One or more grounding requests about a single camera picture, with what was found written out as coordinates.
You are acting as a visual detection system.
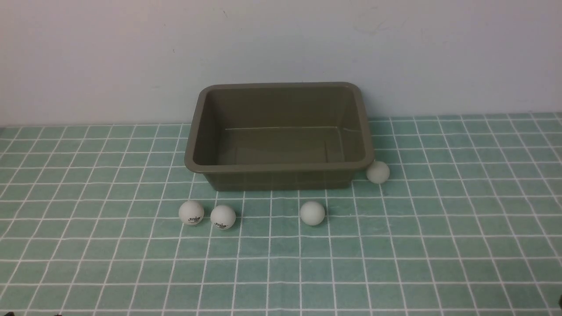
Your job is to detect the olive green plastic bin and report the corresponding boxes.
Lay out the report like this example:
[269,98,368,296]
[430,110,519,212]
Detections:
[184,82,374,191]

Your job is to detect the white ball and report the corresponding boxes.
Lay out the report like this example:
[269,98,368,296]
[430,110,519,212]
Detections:
[366,160,391,184]
[209,205,236,230]
[299,201,326,226]
[178,201,205,226]

